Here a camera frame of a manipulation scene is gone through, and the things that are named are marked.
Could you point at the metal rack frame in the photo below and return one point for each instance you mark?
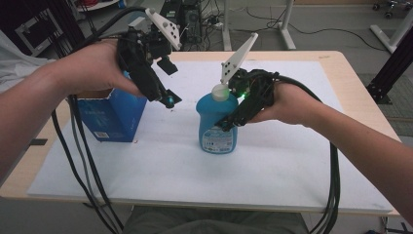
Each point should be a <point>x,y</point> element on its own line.
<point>39,32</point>

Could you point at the person's right hand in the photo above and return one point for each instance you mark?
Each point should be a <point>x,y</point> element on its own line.
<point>292,105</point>

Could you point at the wooden desk with white legs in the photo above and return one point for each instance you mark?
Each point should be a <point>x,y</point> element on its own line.
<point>287,26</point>

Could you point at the blue cardboard box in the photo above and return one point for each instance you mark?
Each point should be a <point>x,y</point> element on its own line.
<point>110,120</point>

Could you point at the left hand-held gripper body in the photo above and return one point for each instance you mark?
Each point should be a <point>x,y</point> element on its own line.
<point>139,48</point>

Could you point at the white round table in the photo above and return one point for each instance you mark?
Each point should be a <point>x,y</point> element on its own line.
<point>97,5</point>

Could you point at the person's left hand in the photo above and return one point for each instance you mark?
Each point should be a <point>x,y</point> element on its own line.
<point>87,68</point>

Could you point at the person's lap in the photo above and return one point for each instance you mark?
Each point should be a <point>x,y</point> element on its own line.
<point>211,222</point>

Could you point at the black computer tower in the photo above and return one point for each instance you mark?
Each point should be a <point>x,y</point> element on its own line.
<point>193,22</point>
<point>170,9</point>

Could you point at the black tape strip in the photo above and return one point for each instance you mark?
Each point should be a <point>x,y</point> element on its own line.
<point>38,142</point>

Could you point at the white power strip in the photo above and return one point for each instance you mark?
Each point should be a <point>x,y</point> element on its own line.
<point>215,22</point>

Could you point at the grey floor mat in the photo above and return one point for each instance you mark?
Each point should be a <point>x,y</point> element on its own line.
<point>399,110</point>

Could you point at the small white box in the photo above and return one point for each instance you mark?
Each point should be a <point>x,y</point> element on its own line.
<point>136,22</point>

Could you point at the blue bottle with white cap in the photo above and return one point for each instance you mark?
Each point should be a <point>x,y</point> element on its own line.
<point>211,110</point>

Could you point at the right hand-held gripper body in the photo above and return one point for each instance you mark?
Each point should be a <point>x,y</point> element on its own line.
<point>259,86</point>

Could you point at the white cloth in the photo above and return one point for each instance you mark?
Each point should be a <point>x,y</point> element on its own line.
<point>16,65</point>

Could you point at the black stool with wheels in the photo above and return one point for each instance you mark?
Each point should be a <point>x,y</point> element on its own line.
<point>389,6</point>

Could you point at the white foam mat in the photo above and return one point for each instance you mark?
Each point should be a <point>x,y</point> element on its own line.
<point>195,178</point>

